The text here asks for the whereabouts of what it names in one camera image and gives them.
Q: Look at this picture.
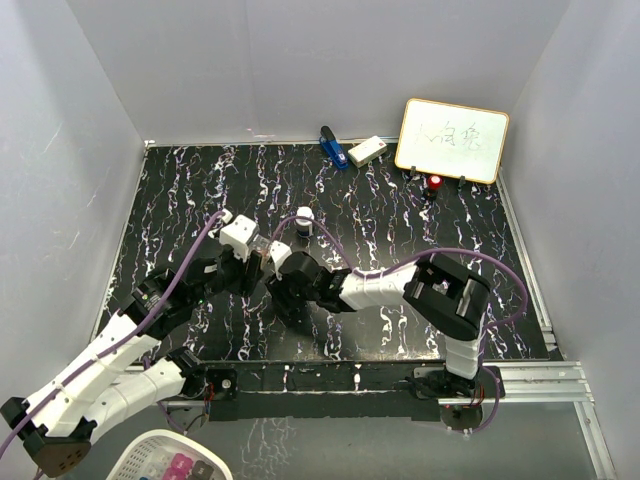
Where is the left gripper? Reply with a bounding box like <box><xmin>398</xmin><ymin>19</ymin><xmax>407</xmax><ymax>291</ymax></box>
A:
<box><xmin>191</xmin><ymin>231</ymin><xmax>263</xmax><ymax>307</ymax></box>

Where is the clear jar of yellow capsules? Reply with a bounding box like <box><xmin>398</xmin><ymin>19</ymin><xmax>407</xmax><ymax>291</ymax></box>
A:
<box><xmin>249</xmin><ymin>234</ymin><xmax>271</xmax><ymax>268</ymax></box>

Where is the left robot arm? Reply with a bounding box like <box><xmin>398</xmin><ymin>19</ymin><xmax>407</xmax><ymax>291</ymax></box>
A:
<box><xmin>1</xmin><ymin>245</ymin><xmax>264</xmax><ymax>478</ymax></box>

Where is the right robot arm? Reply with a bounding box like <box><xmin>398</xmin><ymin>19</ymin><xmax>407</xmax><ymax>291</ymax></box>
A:
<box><xmin>266</xmin><ymin>252</ymin><xmax>491</xmax><ymax>397</ymax></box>

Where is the white cap pill bottle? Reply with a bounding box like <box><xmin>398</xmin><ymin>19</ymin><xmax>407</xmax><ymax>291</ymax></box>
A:
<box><xmin>294</xmin><ymin>206</ymin><xmax>315</xmax><ymax>238</ymax></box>

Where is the white green small box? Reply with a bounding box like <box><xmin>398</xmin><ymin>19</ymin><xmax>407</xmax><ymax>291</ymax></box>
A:
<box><xmin>348</xmin><ymin>136</ymin><xmax>387</xmax><ymax>168</ymax></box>

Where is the blue black stapler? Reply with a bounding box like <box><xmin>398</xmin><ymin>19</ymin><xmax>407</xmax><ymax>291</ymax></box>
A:
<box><xmin>319</xmin><ymin>125</ymin><xmax>348</xmax><ymax>170</ymax></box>

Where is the red emergency stop button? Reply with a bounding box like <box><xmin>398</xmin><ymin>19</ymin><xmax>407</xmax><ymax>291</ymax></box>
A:
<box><xmin>424</xmin><ymin>175</ymin><xmax>443</xmax><ymax>201</ymax></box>

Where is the white plastic basket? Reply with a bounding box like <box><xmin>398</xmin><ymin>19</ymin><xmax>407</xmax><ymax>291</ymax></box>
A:
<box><xmin>107</xmin><ymin>429</ymin><xmax>233</xmax><ymax>480</ymax></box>

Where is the small whiteboard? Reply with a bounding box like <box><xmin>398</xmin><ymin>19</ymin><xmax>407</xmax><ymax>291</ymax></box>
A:
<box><xmin>394</xmin><ymin>98</ymin><xmax>510</xmax><ymax>184</ymax></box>

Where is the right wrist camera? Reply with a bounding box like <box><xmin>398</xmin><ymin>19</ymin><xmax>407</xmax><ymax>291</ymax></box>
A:
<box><xmin>269</xmin><ymin>240</ymin><xmax>292</xmax><ymax>274</ymax></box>

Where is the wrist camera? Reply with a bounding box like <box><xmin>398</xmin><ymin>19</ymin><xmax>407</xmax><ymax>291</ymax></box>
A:
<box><xmin>219</xmin><ymin>215</ymin><xmax>259</xmax><ymax>262</ymax></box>
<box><xmin>269</xmin><ymin>240</ymin><xmax>292</xmax><ymax>274</ymax></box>

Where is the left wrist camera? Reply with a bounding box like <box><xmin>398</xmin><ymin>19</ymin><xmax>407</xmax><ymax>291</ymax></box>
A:
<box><xmin>219</xmin><ymin>215</ymin><xmax>259</xmax><ymax>262</ymax></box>

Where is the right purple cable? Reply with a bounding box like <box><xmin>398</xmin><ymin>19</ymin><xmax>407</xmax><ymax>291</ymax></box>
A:
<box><xmin>272</xmin><ymin>215</ymin><xmax>530</xmax><ymax>371</ymax></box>

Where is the purple cable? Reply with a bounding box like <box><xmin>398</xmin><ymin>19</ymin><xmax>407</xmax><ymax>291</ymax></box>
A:
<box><xmin>272</xmin><ymin>215</ymin><xmax>530</xmax><ymax>371</ymax></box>
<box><xmin>0</xmin><ymin>209</ymin><xmax>229</xmax><ymax>454</ymax></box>

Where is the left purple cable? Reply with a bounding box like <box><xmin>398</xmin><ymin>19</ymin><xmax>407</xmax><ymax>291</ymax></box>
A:
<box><xmin>0</xmin><ymin>209</ymin><xmax>229</xmax><ymax>454</ymax></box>

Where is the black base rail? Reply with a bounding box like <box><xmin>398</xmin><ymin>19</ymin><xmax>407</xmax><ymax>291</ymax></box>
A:
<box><xmin>199</xmin><ymin>358</ymin><xmax>506</xmax><ymax>424</ymax></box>

